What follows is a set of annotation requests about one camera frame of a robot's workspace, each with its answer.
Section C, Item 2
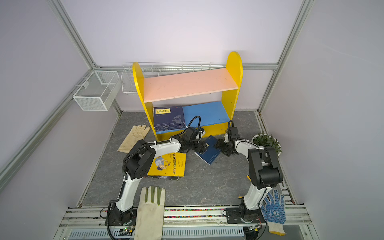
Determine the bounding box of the yellow cartoon book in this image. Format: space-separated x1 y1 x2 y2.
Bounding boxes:
148 153 187 178

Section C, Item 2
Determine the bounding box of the navy book one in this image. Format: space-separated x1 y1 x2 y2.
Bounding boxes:
154 106 186 132

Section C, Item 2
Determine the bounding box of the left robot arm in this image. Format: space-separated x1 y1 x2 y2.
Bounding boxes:
105 127 206 227

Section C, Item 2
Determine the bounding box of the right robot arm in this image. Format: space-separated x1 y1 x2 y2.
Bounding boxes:
215 127 283 224

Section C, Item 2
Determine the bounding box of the yellow wooden bookshelf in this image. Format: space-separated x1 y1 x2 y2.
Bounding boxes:
132 52 243 141

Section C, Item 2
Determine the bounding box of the potted green plant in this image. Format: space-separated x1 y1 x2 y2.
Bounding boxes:
252 134 283 157

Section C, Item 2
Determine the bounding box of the beige cloth glove on table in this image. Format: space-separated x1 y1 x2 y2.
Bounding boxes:
118 125 151 154

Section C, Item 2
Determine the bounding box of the blue dotted work glove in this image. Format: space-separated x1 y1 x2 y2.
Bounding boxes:
261 189 286 236

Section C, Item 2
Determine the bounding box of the white green work glove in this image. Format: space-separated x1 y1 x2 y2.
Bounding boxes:
134 186 166 240

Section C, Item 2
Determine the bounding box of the white mesh box basket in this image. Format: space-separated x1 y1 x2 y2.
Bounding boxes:
73 71 122 112

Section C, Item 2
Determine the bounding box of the white wire wall basket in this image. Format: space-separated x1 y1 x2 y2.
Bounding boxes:
121 62 214 95

